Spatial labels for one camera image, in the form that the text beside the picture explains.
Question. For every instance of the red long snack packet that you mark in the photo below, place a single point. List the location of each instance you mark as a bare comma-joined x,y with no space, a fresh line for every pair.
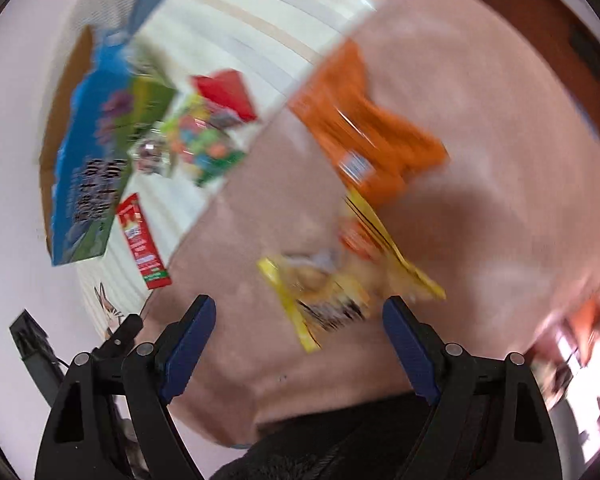
142,246

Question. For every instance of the yellow chip packet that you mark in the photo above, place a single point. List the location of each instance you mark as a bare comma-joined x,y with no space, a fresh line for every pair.
325,291

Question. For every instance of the orange snack packet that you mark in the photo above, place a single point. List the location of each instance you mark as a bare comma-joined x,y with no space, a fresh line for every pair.
373,150

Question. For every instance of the colourful candy ball bag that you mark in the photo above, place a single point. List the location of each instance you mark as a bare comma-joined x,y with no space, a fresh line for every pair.
194,139

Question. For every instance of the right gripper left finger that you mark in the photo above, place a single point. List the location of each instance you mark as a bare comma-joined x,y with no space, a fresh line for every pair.
83,438

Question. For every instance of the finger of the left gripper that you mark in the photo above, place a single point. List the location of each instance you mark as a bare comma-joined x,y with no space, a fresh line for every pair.
121,342

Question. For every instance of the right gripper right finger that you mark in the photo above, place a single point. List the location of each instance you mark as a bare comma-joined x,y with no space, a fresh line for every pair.
487,418

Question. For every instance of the cardboard milk box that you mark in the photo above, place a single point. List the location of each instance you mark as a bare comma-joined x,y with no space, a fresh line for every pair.
102,105

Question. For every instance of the red triangular snack packet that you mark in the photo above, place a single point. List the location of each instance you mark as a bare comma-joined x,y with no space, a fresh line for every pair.
226,96

